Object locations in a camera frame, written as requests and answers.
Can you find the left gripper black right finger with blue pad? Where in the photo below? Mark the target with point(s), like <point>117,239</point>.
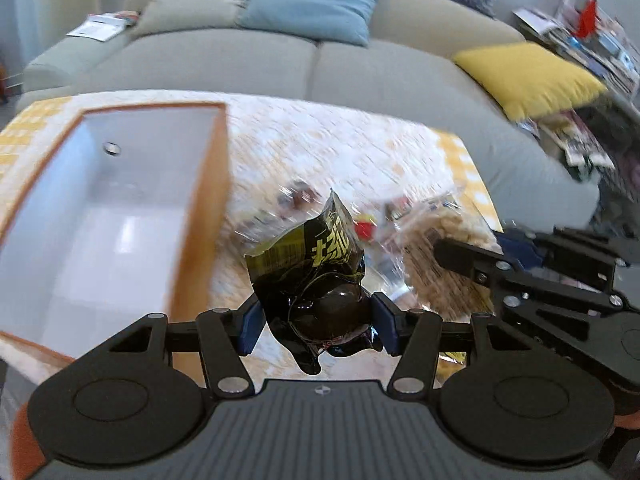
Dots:
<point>414,336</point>

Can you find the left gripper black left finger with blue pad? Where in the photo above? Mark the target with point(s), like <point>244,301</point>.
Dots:
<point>224,336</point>

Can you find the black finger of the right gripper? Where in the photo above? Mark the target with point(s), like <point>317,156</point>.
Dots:
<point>500,275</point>

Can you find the black yellow snack packet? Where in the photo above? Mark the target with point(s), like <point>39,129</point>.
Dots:
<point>308,281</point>

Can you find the bagged sliced bread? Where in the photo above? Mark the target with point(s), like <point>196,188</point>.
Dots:
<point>450,295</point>

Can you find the printed tote bag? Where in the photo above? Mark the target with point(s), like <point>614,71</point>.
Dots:
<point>564,136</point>

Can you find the orange white storage box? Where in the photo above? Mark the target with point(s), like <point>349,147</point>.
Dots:
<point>119,220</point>

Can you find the round chocolate cake packet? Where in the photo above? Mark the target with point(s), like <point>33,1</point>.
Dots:
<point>296,196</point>

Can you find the lace yellow checked tablecloth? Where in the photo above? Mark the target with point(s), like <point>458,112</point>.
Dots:
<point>369,160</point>

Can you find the yellow cushion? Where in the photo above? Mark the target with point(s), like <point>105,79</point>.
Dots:
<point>528,81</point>

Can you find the grey green sofa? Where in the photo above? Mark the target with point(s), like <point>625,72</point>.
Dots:
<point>405,71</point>

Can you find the cluttered side shelf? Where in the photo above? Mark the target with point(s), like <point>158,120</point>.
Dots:
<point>581,32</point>

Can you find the blue cushion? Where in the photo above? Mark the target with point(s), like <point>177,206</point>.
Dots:
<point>344,21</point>

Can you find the white leaflet on sofa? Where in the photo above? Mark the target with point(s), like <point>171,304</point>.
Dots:
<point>104,27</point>

